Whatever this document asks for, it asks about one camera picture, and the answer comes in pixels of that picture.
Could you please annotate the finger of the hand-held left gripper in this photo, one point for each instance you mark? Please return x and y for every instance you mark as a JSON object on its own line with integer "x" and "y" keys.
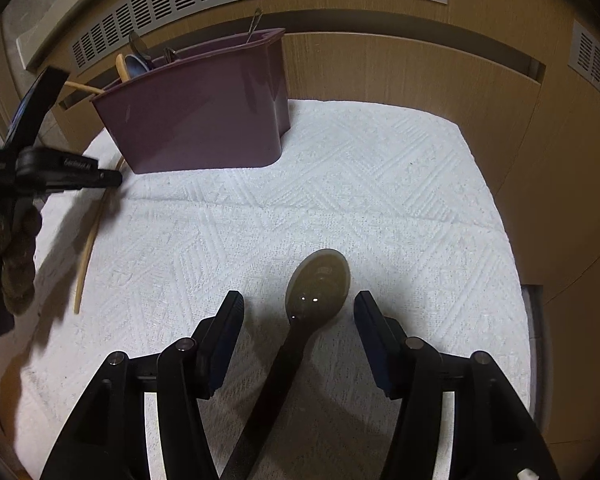
{"x": 30, "y": 115}

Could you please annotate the thin metal chopsticks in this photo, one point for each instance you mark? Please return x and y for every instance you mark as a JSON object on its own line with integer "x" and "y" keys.
{"x": 253, "y": 25}

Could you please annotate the long wooden chopstick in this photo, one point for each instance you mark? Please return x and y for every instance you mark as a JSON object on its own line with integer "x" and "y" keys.
{"x": 87, "y": 255}

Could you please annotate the small metal utensil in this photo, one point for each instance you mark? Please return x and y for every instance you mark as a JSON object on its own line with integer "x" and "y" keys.
{"x": 171, "y": 55}

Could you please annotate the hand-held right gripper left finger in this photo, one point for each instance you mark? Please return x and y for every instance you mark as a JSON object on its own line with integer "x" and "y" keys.
{"x": 225, "y": 345}

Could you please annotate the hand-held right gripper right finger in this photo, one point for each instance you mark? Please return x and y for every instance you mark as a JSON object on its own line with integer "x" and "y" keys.
{"x": 377, "y": 345}

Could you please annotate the white textured towel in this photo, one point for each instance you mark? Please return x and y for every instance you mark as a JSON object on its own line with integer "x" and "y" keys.
{"x": 330, "y": 200}

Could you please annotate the light wooden spoon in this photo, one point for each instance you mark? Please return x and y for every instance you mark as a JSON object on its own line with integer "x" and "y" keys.
{"x": 123, "y": 67}

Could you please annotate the person's left hand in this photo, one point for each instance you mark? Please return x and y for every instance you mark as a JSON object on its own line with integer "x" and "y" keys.
{"x": 20, "y": 260}

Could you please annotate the dark metal ladle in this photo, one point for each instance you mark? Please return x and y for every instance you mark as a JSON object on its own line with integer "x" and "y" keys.
{"x": 141, "y": 47}

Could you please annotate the dark translucent spoon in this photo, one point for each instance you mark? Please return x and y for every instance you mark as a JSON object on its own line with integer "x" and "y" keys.
{"x": 320, "y": 280}

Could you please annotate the purple plastic utensil holder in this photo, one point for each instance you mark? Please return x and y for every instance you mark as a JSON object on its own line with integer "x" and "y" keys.
{"x": 195, "y": 120}

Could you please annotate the blue spoon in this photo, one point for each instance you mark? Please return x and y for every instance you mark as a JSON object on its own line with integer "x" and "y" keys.
{"x": 136, "y": 67}

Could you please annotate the short silver vent grille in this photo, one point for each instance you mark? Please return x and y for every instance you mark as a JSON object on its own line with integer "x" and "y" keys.
{"x": 597, "y": 57}

